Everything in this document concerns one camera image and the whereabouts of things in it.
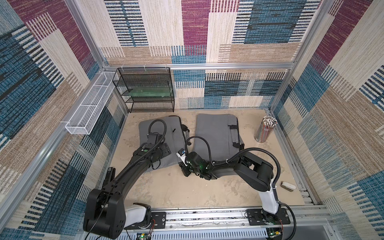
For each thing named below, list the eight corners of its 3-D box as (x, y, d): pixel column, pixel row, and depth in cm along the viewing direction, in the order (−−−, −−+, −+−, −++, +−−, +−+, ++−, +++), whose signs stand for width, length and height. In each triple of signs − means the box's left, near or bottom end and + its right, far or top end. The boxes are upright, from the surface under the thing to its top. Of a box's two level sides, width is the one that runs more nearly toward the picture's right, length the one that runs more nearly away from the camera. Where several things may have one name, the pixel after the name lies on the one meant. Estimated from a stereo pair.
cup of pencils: (255, 142, 103) (265, 125, 89) (252, 134, 108) (261, 116, 93) (266, 142, 103) (278, 125, 89) (263, 134, 108) (274, 116, 93)
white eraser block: (279, 187, 86) (282, 185, 82) (280, 183, 87) (283, 180, 84) (291, 193, 84) (295, 191, 80) (292, 188, 85) (296, 186, 82)
